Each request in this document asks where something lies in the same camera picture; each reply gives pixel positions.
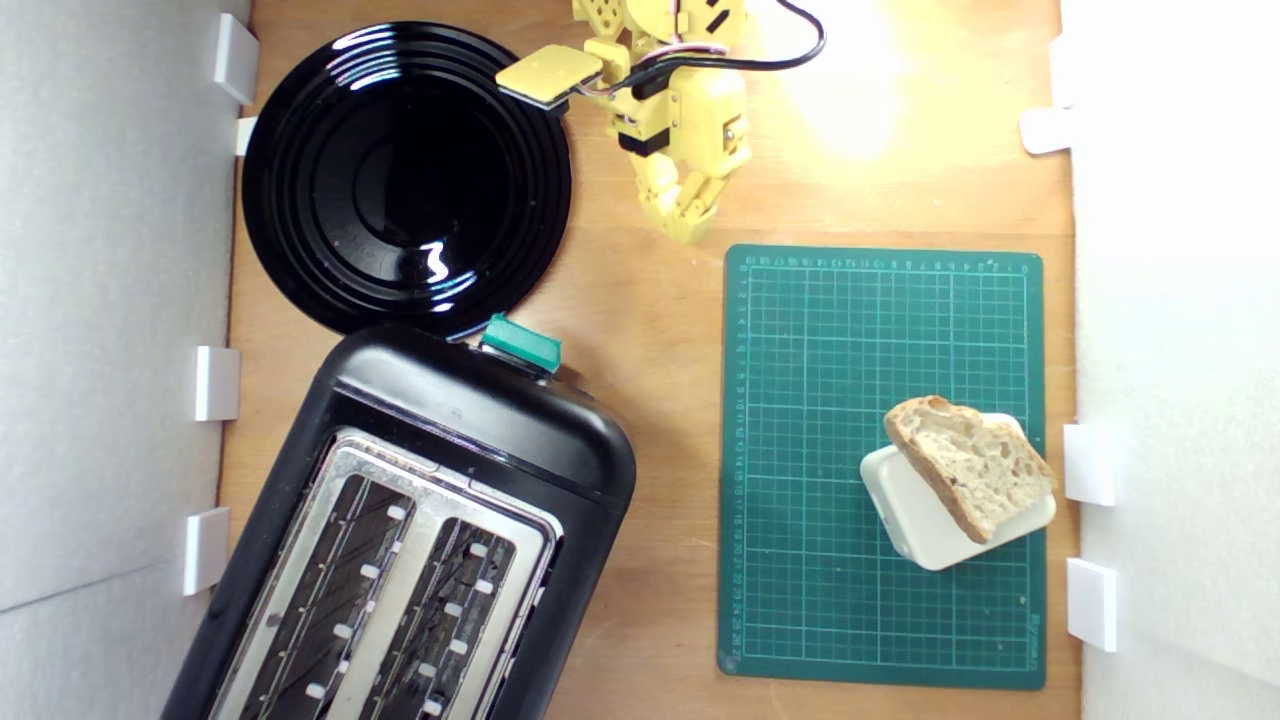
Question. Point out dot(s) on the brown bread slice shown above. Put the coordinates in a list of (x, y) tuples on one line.
[(970, 460)]

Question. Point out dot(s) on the green toaster lever knob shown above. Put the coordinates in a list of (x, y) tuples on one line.
[(520, 343)]

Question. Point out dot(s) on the black two-slot toaster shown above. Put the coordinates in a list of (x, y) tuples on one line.
[(500, 420)]

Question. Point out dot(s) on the green cutting mat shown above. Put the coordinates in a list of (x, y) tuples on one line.
[(800, 400)]

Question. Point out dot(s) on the black round plate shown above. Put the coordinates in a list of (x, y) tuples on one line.
[(400, 180)]

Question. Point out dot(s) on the white rounded block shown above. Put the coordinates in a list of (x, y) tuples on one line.
[(920, 525)]

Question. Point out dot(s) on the yellow wrist camera mount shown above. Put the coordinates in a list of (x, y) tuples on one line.
[(548, 75)]

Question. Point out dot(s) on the white wall clip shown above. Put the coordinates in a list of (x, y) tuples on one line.
[(1045, 130), (206, 550), (1090, 465), (1062, 72), (217, 383), (246, 135), (235, 58), (1092, 604)]

